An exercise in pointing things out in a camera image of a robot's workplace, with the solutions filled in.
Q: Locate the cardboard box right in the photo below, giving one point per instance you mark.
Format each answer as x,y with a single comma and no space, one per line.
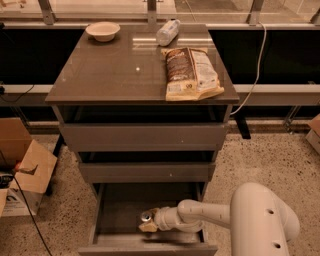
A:
313,136

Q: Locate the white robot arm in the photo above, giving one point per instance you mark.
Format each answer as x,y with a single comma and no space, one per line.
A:
260,223

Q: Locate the cardboard box left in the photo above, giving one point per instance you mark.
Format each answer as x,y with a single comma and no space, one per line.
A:
32,165

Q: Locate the open bottom drawer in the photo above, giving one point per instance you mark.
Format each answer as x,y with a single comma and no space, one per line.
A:
116,232

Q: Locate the grey drawer cabinet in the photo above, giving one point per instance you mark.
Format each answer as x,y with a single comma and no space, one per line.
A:
124,82

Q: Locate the grey drawer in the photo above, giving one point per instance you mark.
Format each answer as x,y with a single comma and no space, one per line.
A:
147,167
143,137

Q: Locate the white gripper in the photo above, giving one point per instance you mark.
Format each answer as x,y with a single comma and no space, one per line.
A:
162,217

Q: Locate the silver redbull can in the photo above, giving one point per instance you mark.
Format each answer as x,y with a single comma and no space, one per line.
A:
146,216

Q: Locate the brown chip bag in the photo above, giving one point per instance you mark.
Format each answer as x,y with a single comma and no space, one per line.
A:
190,74

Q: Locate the grey top drawer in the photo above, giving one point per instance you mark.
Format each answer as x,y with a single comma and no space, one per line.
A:
143,137

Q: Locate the cardboard box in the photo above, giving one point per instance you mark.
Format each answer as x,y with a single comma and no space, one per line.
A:
32,165
313,136

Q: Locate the clear plastic water bottle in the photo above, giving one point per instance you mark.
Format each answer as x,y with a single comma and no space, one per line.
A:
167,32

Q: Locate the grey middle drawer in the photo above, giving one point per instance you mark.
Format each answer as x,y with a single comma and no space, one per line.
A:
147,167

